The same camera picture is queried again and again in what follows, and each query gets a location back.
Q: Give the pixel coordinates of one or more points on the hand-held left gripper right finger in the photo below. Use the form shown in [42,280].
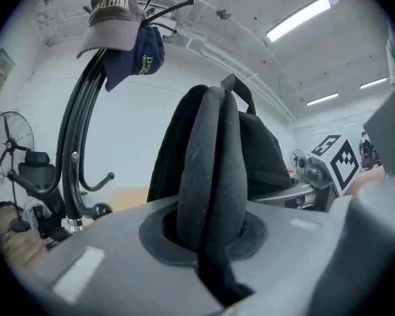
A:
[299,258]

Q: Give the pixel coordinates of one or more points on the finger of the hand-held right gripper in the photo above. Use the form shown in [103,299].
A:
[276,194]

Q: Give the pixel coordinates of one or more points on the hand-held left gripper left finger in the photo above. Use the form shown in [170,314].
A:
[118,275]

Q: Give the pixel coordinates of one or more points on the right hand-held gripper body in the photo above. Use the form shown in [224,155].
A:
[344,163]

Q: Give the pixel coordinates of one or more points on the black backpack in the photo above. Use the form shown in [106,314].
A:
[217,163]

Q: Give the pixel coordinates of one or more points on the black coat rack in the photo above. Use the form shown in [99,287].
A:
[69,137]

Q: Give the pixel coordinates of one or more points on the person's right forearm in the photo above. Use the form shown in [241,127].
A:
[365,179]

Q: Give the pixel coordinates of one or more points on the short ceiling light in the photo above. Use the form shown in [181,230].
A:
[374,83]
[322,99]

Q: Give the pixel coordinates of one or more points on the light wooden table white legs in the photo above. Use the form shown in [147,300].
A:
[128,199]

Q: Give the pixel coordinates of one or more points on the grey cloth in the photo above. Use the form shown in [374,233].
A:
[33,209]

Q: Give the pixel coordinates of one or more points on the black office chair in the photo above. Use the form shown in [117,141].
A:
[39,176]

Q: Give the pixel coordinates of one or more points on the long ceiling light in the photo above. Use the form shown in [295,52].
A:
[299,18]

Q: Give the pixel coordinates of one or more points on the large black floor fan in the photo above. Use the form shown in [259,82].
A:
[10,137]

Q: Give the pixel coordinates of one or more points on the ceiling smoke detector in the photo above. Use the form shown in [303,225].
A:
[223,14]

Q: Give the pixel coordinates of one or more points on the navy cap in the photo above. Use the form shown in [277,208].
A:
[141,54]

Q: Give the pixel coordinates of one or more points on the grey cap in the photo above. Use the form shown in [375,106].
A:
[112,21]

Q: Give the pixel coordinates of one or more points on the small black pedestal fan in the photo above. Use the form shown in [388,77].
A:
[296,156]

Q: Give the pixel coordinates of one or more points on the wall electrical panel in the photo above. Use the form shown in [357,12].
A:
[0,71]

